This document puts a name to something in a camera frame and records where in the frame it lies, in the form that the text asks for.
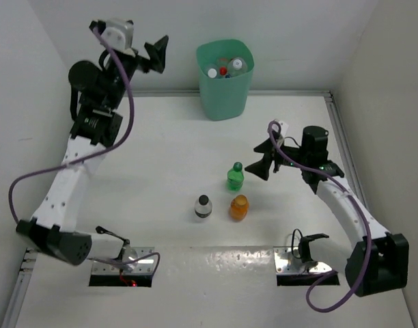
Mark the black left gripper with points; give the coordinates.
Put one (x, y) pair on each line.
(157, 53)

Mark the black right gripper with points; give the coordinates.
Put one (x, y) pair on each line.
(261, 168)

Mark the green soda bottle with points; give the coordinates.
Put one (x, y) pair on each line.
(235, 177)

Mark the orange juice bottle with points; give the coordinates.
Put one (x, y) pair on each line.
(239, 208)

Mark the black-cap black-label bottle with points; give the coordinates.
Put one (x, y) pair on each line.
(202, 208)

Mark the Aquafina bottle white cap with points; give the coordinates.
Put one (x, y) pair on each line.
(212, 72)

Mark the clear bottle colourful label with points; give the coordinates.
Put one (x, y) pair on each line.
(236, 67)

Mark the small red-cap cola bottle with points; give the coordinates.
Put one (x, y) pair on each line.
(222, 64)

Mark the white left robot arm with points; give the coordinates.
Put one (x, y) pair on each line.
(103, 111)

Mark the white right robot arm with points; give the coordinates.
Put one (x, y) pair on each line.
(378, 259)

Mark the green plastic bin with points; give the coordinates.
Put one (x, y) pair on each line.
(221, 98)

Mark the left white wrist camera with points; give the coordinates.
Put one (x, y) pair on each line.
(118, 34)

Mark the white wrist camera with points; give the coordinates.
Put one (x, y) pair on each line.
(281, 131)
(118, 34)

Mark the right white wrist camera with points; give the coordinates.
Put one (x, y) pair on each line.
(281, 131)

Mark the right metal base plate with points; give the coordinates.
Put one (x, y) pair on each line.
(286, 264)

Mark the metal base plate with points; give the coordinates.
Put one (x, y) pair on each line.
(286, 264)
(137, 261)

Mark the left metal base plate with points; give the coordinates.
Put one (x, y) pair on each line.
(137, 261)

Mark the aluminium rail left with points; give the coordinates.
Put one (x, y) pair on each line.
(20, 289)

